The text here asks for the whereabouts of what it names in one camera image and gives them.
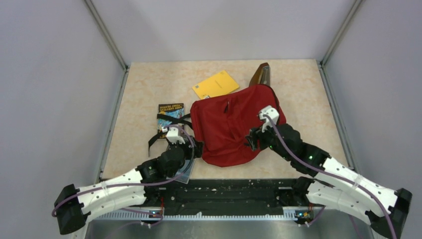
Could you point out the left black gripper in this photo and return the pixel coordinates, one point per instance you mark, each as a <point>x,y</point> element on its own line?
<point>193,152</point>

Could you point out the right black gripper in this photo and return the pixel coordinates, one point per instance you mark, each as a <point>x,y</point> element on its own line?
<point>256,134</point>

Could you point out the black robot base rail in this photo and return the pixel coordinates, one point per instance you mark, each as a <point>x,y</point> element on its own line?
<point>232,197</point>

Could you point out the yellow notebook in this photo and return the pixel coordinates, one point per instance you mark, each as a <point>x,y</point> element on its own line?
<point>217,85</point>

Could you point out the Nineteen Eighty-Four dark book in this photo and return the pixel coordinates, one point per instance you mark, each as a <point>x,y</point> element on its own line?
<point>180,173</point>

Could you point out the brown wooden metronome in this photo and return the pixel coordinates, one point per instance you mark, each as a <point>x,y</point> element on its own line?
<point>262,75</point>

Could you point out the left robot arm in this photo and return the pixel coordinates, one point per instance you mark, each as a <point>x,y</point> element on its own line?
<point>74,207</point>

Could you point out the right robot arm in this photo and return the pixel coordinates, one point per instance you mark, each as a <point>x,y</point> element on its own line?
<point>335,185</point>

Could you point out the red student backpack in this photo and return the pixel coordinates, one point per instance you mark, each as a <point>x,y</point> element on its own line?
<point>222,123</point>

